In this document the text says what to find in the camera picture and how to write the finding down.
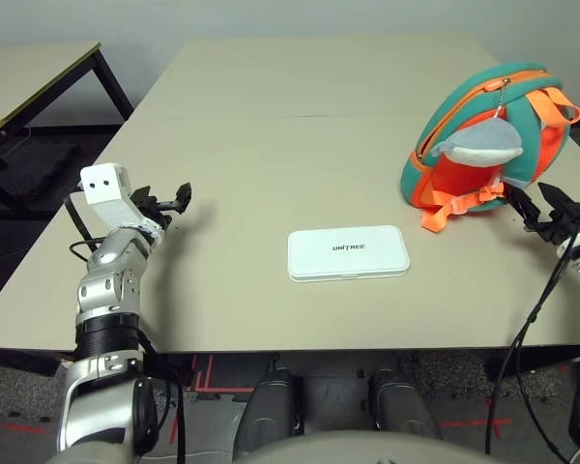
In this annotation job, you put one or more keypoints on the white Unitree pencil case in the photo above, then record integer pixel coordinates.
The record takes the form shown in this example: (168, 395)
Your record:
(348, 251)

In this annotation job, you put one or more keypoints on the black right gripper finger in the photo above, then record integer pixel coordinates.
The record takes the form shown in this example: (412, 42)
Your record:
(524, 208)
(556, 199)

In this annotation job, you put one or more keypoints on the beige side table black frame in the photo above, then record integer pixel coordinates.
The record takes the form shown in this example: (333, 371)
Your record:
(34, 72)

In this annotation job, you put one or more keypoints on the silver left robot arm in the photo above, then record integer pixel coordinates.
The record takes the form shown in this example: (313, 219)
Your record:
(106, 290)

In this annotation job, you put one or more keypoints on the dark grey robot right leg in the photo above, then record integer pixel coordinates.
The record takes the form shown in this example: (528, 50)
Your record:
(401, 406)

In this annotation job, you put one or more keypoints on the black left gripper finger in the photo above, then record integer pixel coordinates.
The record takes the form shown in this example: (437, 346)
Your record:
(183, 197)
(144, 194)

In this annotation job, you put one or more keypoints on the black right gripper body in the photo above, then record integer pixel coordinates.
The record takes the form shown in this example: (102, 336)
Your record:
(560, 224)

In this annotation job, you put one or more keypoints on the dark grey robot left leg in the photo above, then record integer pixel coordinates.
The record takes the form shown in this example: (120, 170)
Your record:
(270, 411)

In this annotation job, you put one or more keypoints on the dark grey robot leg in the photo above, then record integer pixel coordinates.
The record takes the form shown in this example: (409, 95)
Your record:
(401, 406)
(270, 411)

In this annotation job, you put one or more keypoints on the grey white plush dolphin charm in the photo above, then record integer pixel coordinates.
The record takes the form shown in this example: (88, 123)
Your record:
(483, 145)

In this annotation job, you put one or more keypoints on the teal and orange backpack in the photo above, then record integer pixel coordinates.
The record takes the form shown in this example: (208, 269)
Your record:
(464, 183)

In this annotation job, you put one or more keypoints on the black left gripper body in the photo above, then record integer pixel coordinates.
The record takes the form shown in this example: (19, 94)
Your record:
(157, 209)

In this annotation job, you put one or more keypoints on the beige robot torso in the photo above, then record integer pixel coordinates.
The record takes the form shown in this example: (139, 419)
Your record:
(357, 449)

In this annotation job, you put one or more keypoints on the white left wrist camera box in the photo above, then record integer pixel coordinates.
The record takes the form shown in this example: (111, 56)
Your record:
(107, 191)

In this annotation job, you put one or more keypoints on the black floor mat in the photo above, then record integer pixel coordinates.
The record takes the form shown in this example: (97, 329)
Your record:
(34, 169)

